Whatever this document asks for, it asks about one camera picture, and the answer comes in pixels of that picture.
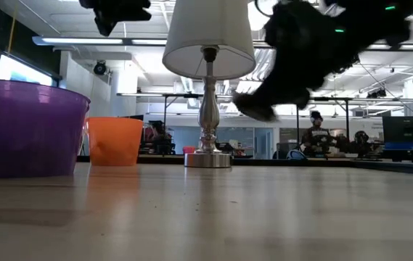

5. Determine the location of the red equipment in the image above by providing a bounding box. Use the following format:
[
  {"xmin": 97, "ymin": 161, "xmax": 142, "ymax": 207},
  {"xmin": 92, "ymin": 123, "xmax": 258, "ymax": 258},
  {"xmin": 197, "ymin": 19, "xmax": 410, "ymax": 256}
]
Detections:
[{"xmin": 142, "ymin": 121, "xmax": 174, "ymax": 154}]

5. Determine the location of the orange pumpkin bucket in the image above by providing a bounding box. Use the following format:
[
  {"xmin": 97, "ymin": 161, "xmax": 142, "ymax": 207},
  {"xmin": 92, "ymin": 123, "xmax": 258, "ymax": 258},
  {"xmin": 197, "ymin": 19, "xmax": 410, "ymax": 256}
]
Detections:
[{"xmin": 84, "ymin": 116, "xmax": 144, "ymax": 167}]

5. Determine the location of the person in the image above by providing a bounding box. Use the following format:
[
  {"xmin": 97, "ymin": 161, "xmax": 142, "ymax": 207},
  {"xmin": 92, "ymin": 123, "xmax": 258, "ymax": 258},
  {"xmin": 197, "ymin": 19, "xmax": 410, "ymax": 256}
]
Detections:
[
  {"xmin": 351, "ymin": 130, "xmax": 373, "ymax": 157},
  {"xmin": 300, "ymin": 110, "xmax": 336, "ymax": 157}
]

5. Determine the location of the long ceiling light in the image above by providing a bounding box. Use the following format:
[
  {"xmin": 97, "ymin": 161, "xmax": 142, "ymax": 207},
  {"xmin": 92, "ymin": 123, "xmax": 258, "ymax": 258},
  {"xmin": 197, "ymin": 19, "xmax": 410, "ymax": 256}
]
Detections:
[
  {"xmin": 253, "ymin": 40, "xmax": 413, "ymax": 51},
  {"xmin": 31, "ymin": 35, "xmax": 167, "ymax": 47}
]

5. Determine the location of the black background rig frame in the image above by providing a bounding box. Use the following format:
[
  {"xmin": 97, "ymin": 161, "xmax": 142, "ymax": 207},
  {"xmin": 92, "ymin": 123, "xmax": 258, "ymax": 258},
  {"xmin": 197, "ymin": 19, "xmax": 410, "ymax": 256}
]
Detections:
[{"xmin": 116, "ymin": 92, "xmax": 352, "ymax": 157}]

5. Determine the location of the white shade silver table lamp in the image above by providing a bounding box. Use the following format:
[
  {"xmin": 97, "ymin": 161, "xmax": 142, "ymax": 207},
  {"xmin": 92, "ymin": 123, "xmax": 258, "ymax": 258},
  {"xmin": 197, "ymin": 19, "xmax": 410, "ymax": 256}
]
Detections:
[{"xmin": 161, "ymin": 0, "xmax": 258, "ymax": 169}]

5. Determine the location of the bright window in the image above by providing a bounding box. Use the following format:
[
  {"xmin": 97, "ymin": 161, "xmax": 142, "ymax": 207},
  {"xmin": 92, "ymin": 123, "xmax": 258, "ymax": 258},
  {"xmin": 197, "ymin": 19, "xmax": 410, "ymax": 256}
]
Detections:
[{"xmin": 0, "ymin": 54, "xmax": 54, "ymax": 87}]

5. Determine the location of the black computer monitor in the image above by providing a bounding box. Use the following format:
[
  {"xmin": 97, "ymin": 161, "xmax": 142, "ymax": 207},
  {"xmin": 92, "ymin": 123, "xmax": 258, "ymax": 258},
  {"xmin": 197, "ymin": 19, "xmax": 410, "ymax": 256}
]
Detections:
[{"xmin": 382, "ymin": 115, "xmax": 413, "ymax": 152}]

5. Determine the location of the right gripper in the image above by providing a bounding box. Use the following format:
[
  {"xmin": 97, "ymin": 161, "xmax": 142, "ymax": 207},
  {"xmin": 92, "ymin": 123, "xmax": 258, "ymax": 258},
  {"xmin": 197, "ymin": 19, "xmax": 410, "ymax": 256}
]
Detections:
[{"xmin": 232, "ymin": 0, "xmax": 364, "ymax": 123}]

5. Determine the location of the black wall camera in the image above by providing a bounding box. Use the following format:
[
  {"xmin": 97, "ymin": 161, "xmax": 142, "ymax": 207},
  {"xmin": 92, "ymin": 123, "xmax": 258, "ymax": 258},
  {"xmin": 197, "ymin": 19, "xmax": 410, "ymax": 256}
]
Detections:
[{"xmin": 92, "ymin": 60, "xmax": 108, "ymax": 76}]

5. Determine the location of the blue white round object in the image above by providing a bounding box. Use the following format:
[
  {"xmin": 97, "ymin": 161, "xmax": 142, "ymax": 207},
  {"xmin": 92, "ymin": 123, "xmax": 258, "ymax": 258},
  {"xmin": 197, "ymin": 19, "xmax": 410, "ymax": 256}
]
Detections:
[{"xmin": 286, "ymin": 149, "xmax": 307, "ymax": 162}]

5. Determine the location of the black ceiling spotlight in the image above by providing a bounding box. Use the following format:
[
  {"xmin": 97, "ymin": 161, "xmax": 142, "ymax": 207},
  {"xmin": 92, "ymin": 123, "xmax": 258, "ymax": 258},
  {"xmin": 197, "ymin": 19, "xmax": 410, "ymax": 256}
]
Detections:
[{"xmin": 367, "ymin": 88, "xmax": 388, "ymax": 99}]

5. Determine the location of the yellow hanging strap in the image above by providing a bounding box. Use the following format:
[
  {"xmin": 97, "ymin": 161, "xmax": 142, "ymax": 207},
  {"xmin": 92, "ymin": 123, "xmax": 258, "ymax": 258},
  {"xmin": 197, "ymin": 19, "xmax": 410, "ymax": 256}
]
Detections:
[{"xmin": 7, "ymin": 7, "xmax": 18, "ymax": 54}]

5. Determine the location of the purple plastic bucket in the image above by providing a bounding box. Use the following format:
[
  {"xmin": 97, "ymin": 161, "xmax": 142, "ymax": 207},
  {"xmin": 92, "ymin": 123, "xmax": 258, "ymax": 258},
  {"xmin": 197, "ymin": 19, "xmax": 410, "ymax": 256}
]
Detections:
[{"xmin": 0, "ymin": 78, "xmax": 92, "ymax": 178}]

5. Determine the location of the black aluminium table frame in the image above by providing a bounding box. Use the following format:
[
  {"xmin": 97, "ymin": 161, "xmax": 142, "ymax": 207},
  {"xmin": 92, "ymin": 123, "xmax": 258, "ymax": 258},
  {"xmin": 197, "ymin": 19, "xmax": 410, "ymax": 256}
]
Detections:
[{"xmin": 77, "ymin": 154, "xmax": 413, "ymax": 177}]

